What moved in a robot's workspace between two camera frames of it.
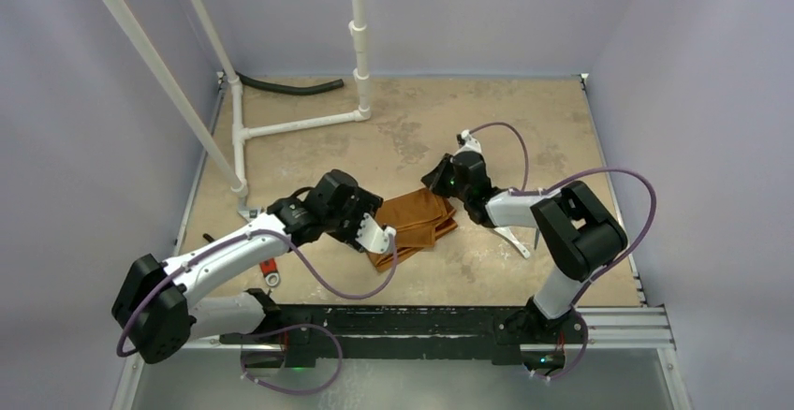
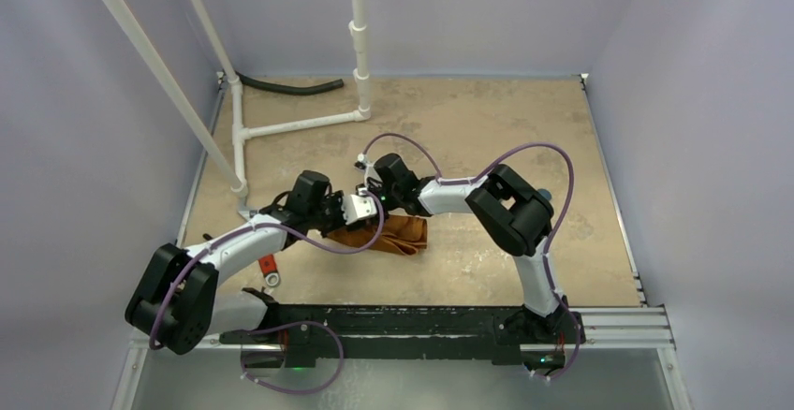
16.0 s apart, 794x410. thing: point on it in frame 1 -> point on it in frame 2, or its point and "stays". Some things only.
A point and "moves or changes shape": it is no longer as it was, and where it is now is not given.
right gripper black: x=443 y=174 -> x=377 y=190
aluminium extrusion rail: x=640 y=327 stays
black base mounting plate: x=308 y=334 stays
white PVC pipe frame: x=232 y=170 stays
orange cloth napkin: x=419 y=218 moves or changes shape
